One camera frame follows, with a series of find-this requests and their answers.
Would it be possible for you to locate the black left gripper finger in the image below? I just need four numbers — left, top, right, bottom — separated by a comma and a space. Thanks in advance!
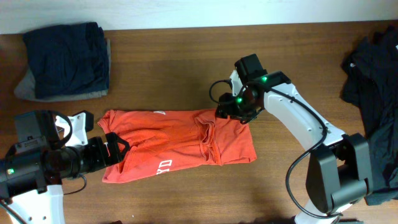
105, 133, 130, 162
73, 110, 94, 132

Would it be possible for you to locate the orange red printed t-shirt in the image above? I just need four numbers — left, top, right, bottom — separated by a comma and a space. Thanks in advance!
98, 110, 257, 184

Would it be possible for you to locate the navy blue garment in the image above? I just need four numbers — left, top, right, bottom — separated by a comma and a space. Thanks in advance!
22, 22, 110, 100

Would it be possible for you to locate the grey garment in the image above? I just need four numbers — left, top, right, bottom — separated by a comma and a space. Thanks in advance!
14, 39, 110, 102

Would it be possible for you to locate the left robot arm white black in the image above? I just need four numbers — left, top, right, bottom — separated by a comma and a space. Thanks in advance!
1, 110, 130, 223

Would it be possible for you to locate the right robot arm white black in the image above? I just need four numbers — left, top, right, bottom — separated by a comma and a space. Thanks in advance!
216, 69, 373, 224

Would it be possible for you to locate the pile of dark clothes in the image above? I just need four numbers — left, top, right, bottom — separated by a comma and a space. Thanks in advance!
341, 26, 397, 206

